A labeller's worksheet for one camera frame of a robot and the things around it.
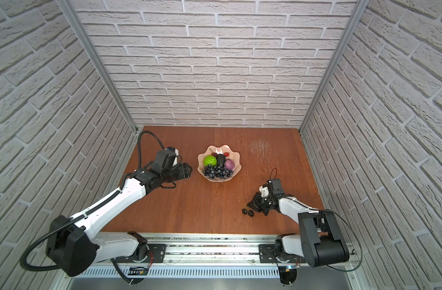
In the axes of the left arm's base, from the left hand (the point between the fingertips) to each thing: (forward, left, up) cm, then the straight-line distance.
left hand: (188, 167), depth 82 cm
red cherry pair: (+16, -18, -11) cm, 27 cm away
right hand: (-12, -29, -15) cm, 35 cm away
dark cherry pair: (-18, -29, -14) cm, 36 cm away
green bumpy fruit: (+10, -9, -9) cm, 16 cm away
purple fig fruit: (+8, -20, -10) cm, 24 cm away
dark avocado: (+12, -16, -11) cm, 22 cm away
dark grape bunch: (+3, -14, -10) cm, 18 cm away
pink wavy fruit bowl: (+19, -16, -11) cm, 27 cm away
